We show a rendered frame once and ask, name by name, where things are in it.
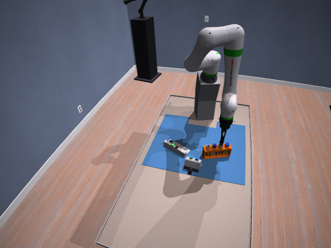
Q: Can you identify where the white control panel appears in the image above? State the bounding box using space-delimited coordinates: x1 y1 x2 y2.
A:
184 157 202 175

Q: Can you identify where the blue flat mat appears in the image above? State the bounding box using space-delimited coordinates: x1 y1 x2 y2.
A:
142 114 246 185

